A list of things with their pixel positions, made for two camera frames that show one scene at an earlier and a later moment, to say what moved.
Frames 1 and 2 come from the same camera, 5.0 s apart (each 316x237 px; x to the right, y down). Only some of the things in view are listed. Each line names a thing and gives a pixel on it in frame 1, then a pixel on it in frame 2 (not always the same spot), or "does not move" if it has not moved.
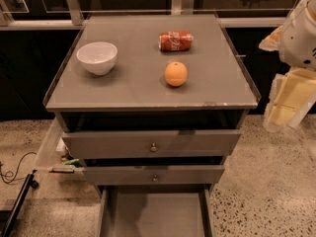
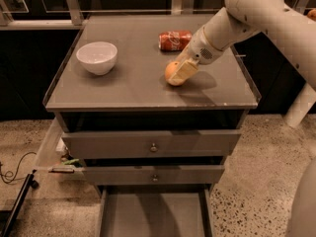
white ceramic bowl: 99,57 does not move
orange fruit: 175,74 does not move
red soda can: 175,40 does not move
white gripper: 298,39 to 201,48
